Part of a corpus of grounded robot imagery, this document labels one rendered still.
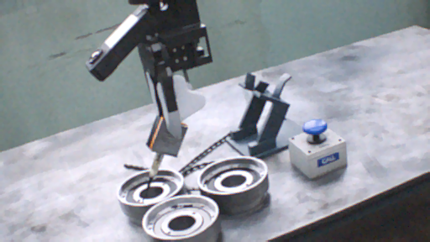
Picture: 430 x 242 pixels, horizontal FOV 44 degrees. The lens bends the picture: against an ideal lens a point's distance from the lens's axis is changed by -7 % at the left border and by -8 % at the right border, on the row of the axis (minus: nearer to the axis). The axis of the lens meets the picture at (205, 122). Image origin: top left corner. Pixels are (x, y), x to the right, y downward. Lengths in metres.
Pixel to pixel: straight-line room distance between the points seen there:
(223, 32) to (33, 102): 0.90
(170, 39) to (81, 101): 1.73
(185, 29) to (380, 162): 0.38
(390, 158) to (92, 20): 1.69
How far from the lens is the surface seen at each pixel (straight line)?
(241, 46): 2.57
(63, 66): 2.39
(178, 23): 0.75
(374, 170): 0.88
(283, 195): 0.84
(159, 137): 0.79
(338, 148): 0.87
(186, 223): 0.80
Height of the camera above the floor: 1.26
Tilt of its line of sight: 24 degrees down
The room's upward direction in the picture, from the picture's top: 12 degrees counter-clockwise
